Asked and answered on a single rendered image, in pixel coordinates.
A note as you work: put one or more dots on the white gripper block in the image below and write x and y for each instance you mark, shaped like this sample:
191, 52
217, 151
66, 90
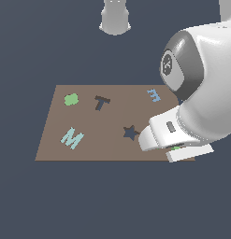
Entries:
190, 153

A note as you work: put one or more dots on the small green block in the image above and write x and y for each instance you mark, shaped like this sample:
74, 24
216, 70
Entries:
175, 148

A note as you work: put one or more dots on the brown flat board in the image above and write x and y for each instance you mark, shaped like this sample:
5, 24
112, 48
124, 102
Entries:
98, 140

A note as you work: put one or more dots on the blue letter E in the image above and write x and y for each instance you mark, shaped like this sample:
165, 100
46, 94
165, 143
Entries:
154, 94

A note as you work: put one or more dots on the dark brown letter T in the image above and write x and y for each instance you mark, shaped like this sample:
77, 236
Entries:
102, 102

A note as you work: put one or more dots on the light teal letter M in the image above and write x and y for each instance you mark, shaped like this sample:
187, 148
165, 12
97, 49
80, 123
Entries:
72, 137

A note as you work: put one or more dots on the green round shape piece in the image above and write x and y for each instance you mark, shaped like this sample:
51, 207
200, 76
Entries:
71, 99

